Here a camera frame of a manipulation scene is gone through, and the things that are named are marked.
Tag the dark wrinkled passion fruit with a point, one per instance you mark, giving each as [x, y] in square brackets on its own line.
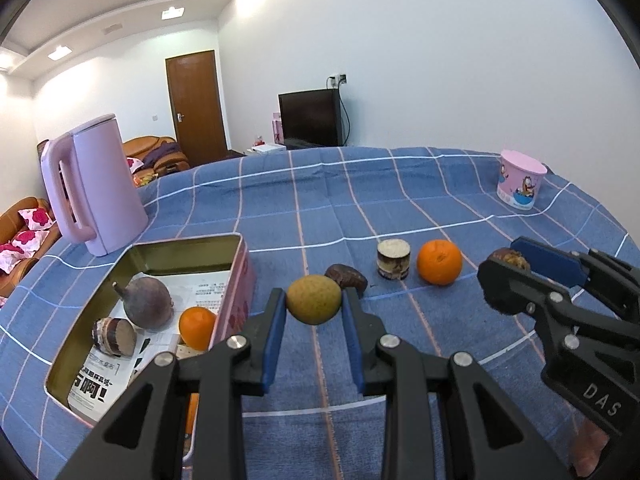
[350, 276]

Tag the cut taro piece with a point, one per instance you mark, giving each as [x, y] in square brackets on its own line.
[114, 337]
[393, 259]

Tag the black television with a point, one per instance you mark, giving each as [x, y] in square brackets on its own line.
[310, 117]

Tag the pink metal tin box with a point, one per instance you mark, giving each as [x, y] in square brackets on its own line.
[235, 300]

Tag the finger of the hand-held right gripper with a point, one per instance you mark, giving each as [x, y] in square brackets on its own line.
[520, 290]
[550, 260]

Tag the blue checked tablecloth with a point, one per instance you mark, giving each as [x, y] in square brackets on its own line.
[350, 200]

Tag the yellow-green round fruit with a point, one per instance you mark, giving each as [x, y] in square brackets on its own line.
[314, 300]

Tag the tall pink box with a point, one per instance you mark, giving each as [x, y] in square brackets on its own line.
[277, 127]

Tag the long brown leather sofa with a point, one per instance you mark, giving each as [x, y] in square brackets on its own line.
[30, 280]

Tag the white television stand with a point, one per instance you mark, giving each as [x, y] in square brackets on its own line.
[265, 148]

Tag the white wall socket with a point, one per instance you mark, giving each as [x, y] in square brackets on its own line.
[337, 79]

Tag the brown wooden door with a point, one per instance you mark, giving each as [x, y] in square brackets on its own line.
[195, 110]

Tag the purple electric kettle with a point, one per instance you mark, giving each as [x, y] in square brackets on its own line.
[100, 185]

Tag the person's right hand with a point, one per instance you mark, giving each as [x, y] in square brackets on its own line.
[592, 447]

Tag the small brown fruit piece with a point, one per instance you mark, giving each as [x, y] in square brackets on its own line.
[512, 260]

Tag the square ceiling light panel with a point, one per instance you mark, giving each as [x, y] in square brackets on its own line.
[58, 52]
[173, 11]

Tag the coffee table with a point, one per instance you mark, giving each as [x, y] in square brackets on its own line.
[147, 179]

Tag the purple beetroot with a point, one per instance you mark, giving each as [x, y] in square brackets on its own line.
[147, 305]

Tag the pink cartoon cup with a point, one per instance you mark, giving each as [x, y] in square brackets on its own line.
[522, 180]

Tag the tall patterned floor ornament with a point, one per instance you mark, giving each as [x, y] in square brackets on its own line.
[41, 150]

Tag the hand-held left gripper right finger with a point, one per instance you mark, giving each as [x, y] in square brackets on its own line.
[352, 350]

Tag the large orange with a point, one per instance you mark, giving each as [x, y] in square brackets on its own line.
[440, 262]

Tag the printed paper leaflet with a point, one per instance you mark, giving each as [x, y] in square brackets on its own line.
[100, 385]

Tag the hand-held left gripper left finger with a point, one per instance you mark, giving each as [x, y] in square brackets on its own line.
[272, 345]

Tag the white pink flowered pillow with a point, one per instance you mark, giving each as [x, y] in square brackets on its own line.
[22, 247]
[37, 217]

